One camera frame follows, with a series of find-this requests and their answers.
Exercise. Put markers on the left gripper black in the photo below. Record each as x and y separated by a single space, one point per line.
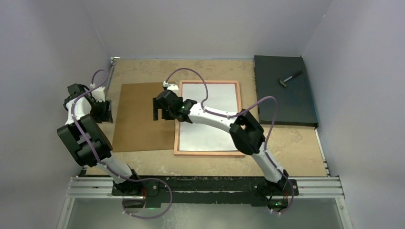
105 115

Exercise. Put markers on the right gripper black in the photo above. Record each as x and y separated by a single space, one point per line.
157 106

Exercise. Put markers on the brown cardboard backing board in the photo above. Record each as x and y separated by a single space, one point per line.
135 129

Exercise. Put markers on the seascape photo print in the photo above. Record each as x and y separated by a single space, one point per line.
208 117

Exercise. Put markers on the pink wooden picture frame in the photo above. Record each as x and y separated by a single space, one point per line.
208 118

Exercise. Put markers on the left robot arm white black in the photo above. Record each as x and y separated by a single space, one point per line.
87 107

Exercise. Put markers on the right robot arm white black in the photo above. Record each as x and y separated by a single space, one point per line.
246 133

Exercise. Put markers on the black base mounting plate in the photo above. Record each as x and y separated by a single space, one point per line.
209 190

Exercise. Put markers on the small hammer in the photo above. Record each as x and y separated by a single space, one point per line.
283 82

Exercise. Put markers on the black flat board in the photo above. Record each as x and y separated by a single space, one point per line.
295 102

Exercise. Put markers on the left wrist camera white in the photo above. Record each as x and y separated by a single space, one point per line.
98 92

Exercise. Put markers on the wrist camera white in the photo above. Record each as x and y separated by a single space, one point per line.
169 86
98 92

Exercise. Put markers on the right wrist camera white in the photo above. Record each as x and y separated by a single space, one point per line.
169 86

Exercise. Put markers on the aluminium rail frame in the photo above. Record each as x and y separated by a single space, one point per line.
85 187

